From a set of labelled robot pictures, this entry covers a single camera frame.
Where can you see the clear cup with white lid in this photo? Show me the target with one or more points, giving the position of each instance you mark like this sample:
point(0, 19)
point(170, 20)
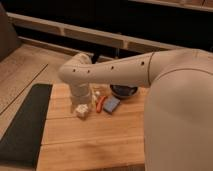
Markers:
point(98, 90)

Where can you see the dark ceramic bowl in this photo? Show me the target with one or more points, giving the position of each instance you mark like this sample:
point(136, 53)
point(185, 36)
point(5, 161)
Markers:
point(123, 91)

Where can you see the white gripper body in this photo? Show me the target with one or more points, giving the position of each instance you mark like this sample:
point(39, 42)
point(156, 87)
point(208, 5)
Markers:
point(80, 94)

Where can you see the red orange tool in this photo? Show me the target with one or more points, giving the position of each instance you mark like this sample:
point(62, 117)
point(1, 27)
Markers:
point(100, 104)

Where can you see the blue sponge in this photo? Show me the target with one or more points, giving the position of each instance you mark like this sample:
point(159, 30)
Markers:
point(111, 104)

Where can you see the dark floor mat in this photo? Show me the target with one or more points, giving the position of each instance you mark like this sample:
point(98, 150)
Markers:
point(21, 142)

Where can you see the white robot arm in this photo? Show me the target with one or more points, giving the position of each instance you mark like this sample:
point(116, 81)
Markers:
point(178, 113)

